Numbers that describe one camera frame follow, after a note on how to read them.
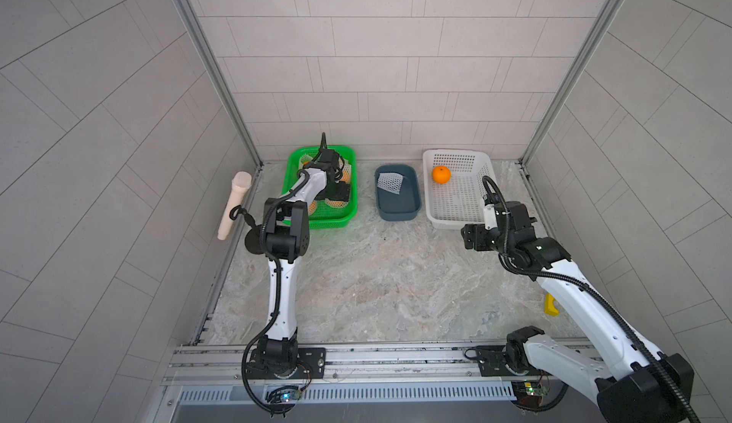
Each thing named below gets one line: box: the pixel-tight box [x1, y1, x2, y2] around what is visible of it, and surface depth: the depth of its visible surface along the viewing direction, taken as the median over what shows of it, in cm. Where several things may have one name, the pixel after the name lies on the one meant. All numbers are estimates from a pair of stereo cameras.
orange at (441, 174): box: [431, 164, 451, 184], surface depth 110 cm
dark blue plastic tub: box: [374, 163, 422, 222], surface depth 107 cm
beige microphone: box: [217, 170, 253, 242], surface depth 77 cm
